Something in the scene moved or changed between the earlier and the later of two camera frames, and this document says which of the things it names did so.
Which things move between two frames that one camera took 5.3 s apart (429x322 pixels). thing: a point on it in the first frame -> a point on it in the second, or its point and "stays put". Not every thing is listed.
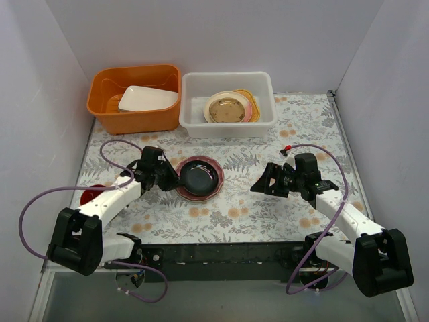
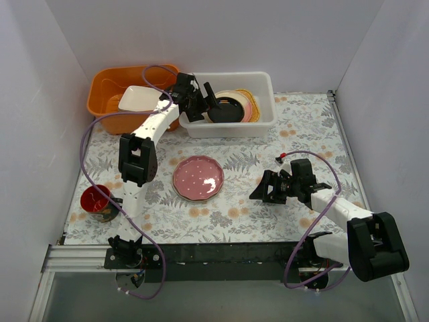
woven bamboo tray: [255, 109] stays put
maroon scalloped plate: [184, 194] stays put
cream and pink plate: [239, 108] stays put
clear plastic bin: [197, 87] stays put
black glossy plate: [199, 177] -> [232, 111]
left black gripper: [164, 176] -> [196, 104]
